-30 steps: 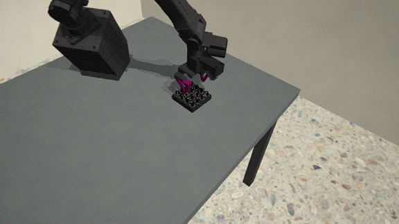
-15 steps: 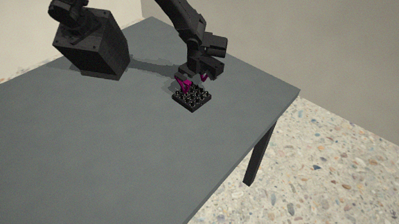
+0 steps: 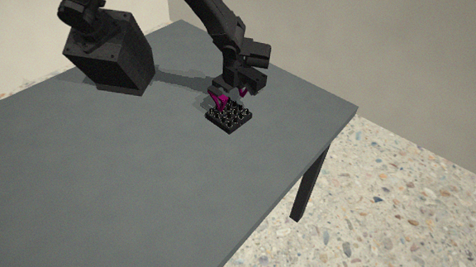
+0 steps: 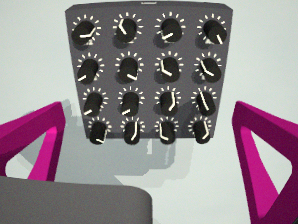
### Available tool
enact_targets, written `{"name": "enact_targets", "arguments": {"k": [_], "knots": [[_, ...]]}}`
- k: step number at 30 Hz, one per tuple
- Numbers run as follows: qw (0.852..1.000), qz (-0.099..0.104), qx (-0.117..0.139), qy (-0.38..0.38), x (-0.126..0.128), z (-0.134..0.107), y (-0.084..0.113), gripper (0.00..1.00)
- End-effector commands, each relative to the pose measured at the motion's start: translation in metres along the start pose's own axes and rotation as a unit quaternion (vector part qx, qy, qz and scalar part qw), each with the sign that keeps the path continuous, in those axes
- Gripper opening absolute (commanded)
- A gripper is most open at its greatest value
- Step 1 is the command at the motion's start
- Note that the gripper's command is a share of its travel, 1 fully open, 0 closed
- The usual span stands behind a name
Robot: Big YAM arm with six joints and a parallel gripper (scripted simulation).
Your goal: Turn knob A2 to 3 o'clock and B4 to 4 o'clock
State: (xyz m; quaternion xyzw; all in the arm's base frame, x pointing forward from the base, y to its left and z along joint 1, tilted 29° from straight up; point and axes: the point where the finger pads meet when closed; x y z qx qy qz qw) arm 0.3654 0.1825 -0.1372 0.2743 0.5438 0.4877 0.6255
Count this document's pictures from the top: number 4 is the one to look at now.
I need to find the dark grey knob box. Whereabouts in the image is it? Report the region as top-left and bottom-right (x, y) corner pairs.
(65, 1), (233, 145)

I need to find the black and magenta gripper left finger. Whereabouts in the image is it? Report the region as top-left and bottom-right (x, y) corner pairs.
(0, 101), (66, 182)

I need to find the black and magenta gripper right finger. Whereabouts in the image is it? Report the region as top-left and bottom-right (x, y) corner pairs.
(232, 101), (298, 224)

